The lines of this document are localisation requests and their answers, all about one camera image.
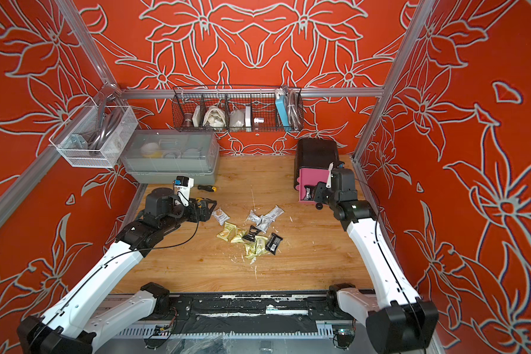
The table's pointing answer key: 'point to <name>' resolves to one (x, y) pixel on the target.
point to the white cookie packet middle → (263, 224)
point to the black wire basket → (255, 108)
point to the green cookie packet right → (261, 244)
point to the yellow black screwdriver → (207, 188)
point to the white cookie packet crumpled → (253, 217)
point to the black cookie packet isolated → (310, 192)
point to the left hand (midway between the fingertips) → (206, 199)
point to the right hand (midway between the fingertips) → (313, 185)
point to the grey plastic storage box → (173, 156)
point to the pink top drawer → (310, 177)
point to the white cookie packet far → (275, 213)
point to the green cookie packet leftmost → (228, 228)
